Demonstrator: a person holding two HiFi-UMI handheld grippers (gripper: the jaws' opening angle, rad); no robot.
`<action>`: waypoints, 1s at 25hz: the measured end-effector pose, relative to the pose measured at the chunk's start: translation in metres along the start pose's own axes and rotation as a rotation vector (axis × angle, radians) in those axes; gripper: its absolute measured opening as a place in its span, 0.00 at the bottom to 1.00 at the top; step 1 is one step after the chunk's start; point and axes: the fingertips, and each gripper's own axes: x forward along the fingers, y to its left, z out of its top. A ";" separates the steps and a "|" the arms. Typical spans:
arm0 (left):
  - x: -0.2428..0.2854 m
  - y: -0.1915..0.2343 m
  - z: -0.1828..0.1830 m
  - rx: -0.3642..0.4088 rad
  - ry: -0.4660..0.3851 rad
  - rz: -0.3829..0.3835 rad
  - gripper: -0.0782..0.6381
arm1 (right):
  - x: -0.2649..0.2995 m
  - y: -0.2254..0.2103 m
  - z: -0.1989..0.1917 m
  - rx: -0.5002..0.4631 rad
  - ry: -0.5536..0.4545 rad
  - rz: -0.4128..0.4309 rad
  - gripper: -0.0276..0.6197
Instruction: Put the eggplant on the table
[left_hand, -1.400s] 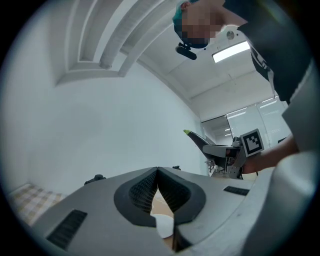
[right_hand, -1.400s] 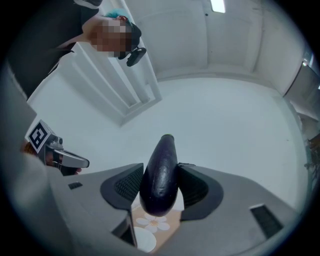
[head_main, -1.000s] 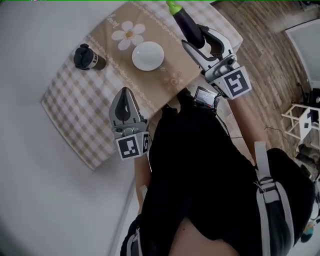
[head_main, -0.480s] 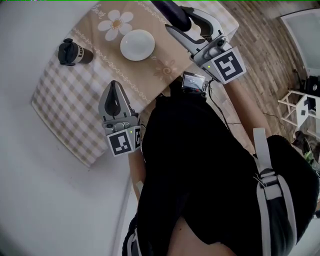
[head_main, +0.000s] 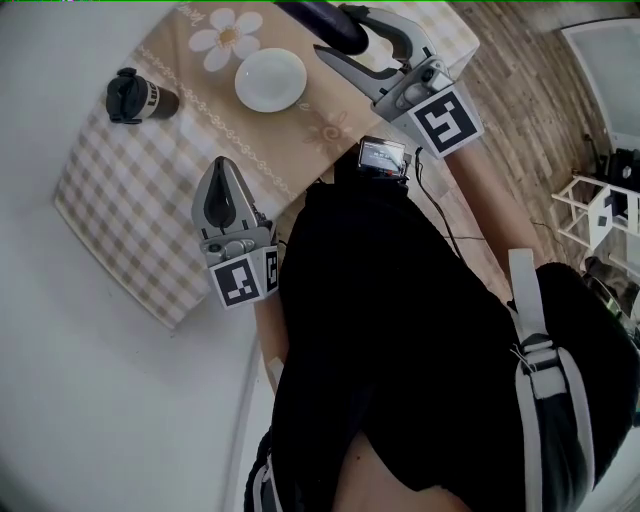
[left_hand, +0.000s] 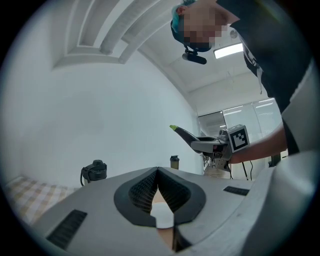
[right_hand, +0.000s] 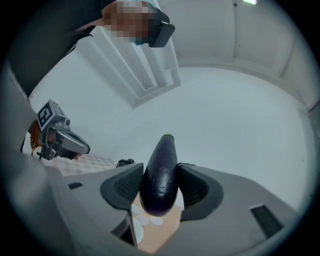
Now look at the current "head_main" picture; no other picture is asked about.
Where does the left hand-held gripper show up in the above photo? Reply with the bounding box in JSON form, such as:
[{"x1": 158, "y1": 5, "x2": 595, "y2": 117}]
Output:
[{"x1": 191, "y1": 155, "x2": 282, "y2": 311}]

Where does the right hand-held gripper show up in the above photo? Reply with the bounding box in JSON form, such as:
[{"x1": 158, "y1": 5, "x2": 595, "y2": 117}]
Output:
[{"x1": 313, "y1": 3, "x2": 485, "y2": 160}]

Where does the purple eggplant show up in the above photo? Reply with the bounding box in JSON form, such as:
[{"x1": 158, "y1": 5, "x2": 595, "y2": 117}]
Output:
[{"x1": 273, "y1": 0, "x2": 370, "y2": 55}]

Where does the person's right forearm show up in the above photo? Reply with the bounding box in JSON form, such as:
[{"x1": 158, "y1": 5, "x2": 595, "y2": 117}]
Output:
[{"x1": 444, "y1": 142, "x2": 549, "y2": 274}]

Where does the person's left forearm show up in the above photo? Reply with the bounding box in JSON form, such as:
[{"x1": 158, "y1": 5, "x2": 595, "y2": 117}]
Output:
[{"x1": 253, "y1": 294, "x2": 291, "y2": 386}]

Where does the beige checked floral tablecloth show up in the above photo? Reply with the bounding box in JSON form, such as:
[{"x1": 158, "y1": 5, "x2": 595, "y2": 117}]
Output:
[{"x1": 53, "y1": 2, "x2": 481, "y2": 331}]

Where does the white round plate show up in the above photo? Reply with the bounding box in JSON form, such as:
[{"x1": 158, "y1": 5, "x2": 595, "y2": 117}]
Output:
[{"x1": 234, "y1": 47, "x2": 308, "y2": 114}]

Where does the black lidded drink bottle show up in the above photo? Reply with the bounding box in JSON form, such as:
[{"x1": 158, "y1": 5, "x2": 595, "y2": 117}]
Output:
[{"x1": 105, "y1": 67, "x2": 181, "y2": 125}]

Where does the person in dark shirt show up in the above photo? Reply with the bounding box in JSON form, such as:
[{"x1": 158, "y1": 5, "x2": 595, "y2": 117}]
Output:
[{"x1": 269, "y1": 152, "x2": 640, "y2": 506}]

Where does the white framed door panel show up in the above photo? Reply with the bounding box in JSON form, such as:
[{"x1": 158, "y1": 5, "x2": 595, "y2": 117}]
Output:
[{"x1": 558, "y1": 18, "x2": 640, "y2": 151}]

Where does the black floor equipment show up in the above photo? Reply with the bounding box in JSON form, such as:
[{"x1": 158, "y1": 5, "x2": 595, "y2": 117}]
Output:
[{"x1": 582, "y1": 134, "x2": 640, "y2": 194}]

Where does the white rack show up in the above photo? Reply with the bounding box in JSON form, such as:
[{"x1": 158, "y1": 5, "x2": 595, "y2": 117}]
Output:
[{"x1": 551, "y1": 174, "x2": 640, "y2": 251}]

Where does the person's bare leg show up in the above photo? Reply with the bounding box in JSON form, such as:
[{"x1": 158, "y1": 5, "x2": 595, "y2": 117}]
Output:
[{"x1": 337, "y1": 430, "x2": 481, "y2": 512}]

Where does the black chest recorder device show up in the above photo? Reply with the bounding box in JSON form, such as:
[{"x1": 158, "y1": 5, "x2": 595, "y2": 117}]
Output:
[{"x1": 357, "y1": 135, "x2": 409, "y2": 180}]

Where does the thin black cable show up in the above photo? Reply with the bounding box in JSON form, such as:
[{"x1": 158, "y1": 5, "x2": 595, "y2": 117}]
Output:
[{"x1": 412, "y1": 147, "x2": 489, "y2": 261}]

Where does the grey backpack shoulder strap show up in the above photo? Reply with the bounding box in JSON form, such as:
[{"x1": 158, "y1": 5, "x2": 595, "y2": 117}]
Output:
[{"x1": 507, "y1": 248, "x2": 597, "y2": 512}]

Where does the grey waist strap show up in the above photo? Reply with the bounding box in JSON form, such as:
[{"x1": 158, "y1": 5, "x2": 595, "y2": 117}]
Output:
[{"x1": 243, "y1": 429, "x2": 284, "y2": 512}]

